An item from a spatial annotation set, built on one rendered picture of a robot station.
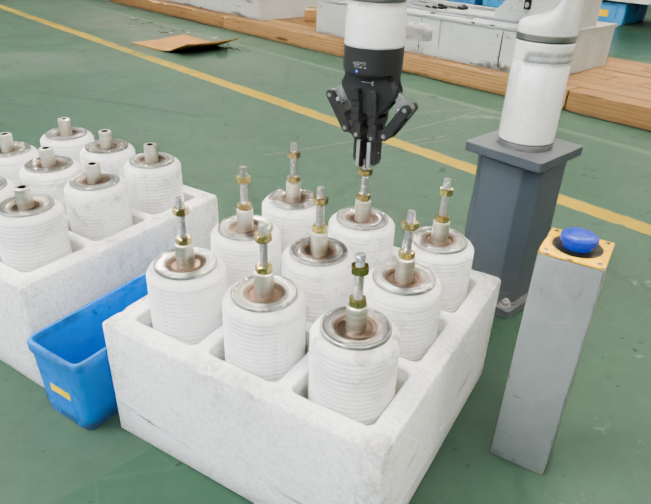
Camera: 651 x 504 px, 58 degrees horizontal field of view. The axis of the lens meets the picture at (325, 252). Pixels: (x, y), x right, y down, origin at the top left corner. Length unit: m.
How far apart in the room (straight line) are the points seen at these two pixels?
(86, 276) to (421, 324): 0.51
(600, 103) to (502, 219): 1.52
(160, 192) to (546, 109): 0.65
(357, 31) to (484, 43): 2.13
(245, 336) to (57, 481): 0.33
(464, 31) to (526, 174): 1.92
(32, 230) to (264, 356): 0.41
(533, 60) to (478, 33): 1.86
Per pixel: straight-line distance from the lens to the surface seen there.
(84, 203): 0.98
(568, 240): 0.69
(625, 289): 1.32
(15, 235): 0.92
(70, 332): 0.93
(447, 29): 2.96
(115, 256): 0.97
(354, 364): 0.59
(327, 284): 0.73
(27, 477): 0.88
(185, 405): 0.75
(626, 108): 2.51
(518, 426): 0.82
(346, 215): 0.85
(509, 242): 1.08
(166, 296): 0.72
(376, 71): 0.74
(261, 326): 0.64
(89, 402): 0.87
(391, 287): 0.69
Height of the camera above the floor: 0.62
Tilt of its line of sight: 29 degrees down
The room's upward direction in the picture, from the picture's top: 2 degrees clockwise
